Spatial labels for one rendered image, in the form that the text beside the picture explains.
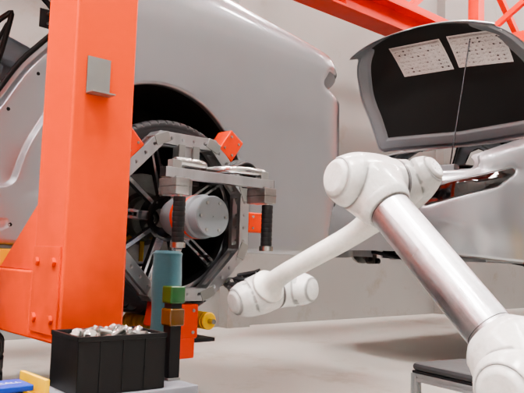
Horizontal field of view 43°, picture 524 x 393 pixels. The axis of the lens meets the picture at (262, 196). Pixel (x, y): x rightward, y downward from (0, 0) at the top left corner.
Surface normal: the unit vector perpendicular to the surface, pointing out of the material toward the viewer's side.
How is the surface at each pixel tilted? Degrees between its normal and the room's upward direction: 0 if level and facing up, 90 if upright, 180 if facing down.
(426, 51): 143
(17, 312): 90
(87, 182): 90
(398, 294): 90
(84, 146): 90
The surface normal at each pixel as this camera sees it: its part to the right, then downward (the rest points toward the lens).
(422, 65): -0.49, 0.73
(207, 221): 0.67, -0.04
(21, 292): -0.74, -0.08
